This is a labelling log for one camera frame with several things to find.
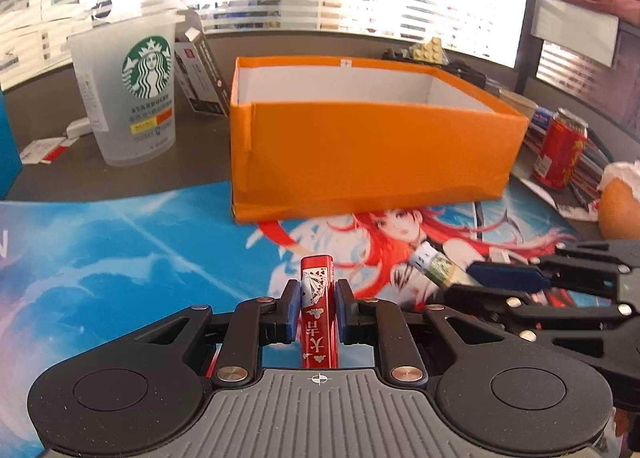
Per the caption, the red stick package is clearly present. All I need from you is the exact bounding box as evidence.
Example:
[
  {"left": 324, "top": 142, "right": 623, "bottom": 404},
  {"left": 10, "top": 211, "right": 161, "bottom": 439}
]
[{"left": 299, "top": 254, "right": 338, "bottom": 369}]

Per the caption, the white green tube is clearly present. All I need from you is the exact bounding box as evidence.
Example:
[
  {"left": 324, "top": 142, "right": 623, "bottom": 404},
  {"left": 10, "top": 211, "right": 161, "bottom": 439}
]
[{"left": 409, "top": 241, "right": 478, "bottom": 289}]

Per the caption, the orange fruit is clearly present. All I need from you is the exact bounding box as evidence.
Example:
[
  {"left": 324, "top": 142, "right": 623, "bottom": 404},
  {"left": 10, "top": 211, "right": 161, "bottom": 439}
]
[{"left": 598, "top": 161, "right": 640, "bottom": 240}]

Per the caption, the stack of magazines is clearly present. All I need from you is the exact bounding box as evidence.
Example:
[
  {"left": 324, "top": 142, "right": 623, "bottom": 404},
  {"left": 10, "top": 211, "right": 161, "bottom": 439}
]
[{"left": 524, "top": 107, "right": 613, "bottom": 207}]

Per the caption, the red drink can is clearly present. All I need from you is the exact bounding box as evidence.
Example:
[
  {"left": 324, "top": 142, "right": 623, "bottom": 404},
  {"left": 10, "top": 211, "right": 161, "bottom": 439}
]
[{"left": 533, "top": 108, "right": 588, "bottom": 190}]

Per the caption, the brown paper cup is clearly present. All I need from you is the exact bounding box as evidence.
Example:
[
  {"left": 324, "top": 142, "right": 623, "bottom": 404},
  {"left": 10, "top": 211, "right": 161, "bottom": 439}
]
[{"left": 499, "top": 88, "right": 538, "bottom": 120}]

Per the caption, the anime printed desk mat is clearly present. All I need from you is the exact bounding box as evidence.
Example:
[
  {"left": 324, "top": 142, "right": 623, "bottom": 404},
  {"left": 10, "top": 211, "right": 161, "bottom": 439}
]
[{"left": 1, "top": 178, "right": 580, "bottom": 457}]

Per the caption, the orange cardboard box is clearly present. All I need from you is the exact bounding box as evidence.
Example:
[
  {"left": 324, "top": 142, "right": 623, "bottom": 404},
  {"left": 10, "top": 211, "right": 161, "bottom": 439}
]
[{"left": 229, "top": 56, "right": 528, "bottom": 223}]

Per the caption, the yellow toy brick block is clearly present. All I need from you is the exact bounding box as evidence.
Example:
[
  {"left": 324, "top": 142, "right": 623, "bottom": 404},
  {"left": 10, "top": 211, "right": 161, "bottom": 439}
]
[{"left": 409, "top": 36, "right": 448, "bottom": 65}]

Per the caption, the white charger block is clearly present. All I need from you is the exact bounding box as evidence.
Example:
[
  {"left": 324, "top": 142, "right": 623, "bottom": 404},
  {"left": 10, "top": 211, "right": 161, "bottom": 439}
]
[{"left": 65, "top": 117, "right": 92, "bottom": 140}]

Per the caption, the black white pen box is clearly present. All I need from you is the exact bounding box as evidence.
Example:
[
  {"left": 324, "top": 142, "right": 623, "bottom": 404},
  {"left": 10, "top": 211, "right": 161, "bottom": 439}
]
[{"left": 174, "top": 8, "right": 230, "bottom": 117}]

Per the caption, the white red card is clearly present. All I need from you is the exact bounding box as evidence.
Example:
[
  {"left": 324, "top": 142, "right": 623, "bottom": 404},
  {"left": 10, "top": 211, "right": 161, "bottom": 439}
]
[{"left": 20, "top": 137, "right": 74, "bottom": 166}]

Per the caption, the blue paper folder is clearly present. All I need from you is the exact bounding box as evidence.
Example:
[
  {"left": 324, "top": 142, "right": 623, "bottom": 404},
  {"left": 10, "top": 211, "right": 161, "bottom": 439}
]
[{"left": 0, "top": 96, "right": 23, "bottom": 200}]

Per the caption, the translucent Starbucks plastic cup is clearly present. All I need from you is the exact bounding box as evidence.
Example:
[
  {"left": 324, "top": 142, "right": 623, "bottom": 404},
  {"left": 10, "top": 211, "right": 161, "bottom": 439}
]
[{"left": 66, "top": 10, "right": 184, "bottom": 166}]

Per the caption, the black wire desk organizer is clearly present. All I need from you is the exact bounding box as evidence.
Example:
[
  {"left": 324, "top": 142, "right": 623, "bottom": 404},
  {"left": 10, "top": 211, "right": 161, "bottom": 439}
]
[{"left": 382, "top": 48, "right": 487, "bottom": 90}]

